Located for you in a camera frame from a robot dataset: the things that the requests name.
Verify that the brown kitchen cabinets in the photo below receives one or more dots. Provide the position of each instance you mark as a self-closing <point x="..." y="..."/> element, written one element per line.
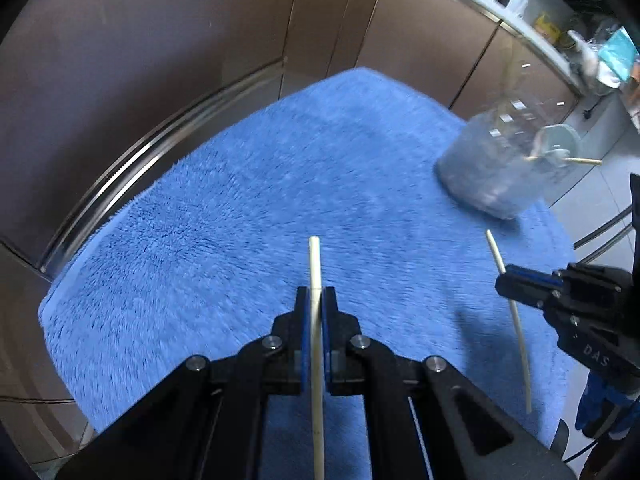
<point x="150" y="60"/>

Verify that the pale chopstick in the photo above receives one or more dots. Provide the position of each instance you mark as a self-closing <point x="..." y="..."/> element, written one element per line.
<point x="520" y="340"/>
<point x="315" y="270"/>

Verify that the blue fluffy towel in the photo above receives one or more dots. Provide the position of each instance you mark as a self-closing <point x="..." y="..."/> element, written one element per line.
<point x="225" y="210"/>

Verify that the white plastic bag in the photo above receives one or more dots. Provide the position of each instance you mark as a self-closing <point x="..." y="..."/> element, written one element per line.
<point x="592" y="67"/>

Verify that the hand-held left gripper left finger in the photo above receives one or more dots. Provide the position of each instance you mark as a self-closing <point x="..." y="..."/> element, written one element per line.
<point x="301" y="330"/>

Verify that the teal plastic bag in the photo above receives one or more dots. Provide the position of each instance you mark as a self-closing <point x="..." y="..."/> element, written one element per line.
<point x="620" y="52"/>

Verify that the person's right forearm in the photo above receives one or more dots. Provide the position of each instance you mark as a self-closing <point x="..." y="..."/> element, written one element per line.
<point x="597" y="400"/>

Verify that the yellow packet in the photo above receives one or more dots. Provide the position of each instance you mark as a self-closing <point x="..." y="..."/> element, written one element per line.
<point x="547" y="25"/>

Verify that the black wall plug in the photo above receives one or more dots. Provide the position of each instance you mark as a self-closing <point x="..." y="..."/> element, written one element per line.
<point x="588" y="112"/>

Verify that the white kitchen countertop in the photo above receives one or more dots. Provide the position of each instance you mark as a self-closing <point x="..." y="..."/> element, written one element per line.
<point x="520" y="22"/>

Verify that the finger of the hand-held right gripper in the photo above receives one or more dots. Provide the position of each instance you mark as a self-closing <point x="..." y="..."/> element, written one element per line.
<point x="525" y="285"/>

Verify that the light blue ceramic spoon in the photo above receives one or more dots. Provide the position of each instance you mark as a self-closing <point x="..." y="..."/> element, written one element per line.
<point x="560" y="137"/>

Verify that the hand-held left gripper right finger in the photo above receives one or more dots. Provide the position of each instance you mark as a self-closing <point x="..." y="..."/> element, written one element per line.
<point x="330" y="330"/>

